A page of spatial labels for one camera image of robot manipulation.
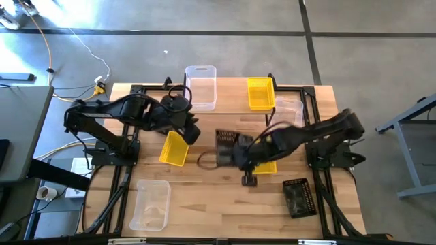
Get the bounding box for black aluminium table frame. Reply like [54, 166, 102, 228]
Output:
[81, 83, 392, 245]

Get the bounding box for clear plastic basket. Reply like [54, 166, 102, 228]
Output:
[184, 65, 218, 112]
[270, 96, 305, 129]
[128, 179, 172, 232]

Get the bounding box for person's shoe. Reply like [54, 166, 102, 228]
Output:
[12, 0, 40, 17]
[0, 6, 21, 31]

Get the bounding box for white cable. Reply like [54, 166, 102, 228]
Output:
[67, 27, 112, 82]

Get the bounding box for black plastic basket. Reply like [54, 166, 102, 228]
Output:
[282, 177, 317, 219]
[215, 128, 241, 168]

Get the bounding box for black flat bar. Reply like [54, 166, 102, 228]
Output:
[0, 72, 35, 82]

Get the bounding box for yellow plastic basket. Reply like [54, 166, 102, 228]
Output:
[159, 131, 190, 167]
[247, 77, 277, 112]
[252, 161, 278, 175]

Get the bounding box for white box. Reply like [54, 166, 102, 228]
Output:
[64, 157, 93, 199]

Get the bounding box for black monitor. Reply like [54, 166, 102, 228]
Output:
[0, 138, 11, 171]

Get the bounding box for grey metal table frame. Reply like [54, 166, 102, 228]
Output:
[374, 92, 436, 200]

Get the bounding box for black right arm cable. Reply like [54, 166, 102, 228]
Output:
[196, 120, 299, 171]

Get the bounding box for grey desk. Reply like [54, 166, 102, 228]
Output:
[0, 84, 55, 184]

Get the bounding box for white paper cup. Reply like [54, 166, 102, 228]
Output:
[35, 186, 58, 202]

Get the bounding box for black desk beam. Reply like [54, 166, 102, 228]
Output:
[26, 158, 91, 192]

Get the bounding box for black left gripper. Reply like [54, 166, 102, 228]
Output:
[174, 113, 203, 146]

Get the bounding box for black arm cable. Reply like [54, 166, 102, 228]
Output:
[196, 120, 299, 171]
[168, 84, 194, 107]

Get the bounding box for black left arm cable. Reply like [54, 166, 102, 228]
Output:
[168, 84, 194, 107]

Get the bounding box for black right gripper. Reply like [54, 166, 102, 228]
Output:
[234, 133, 274, 188]

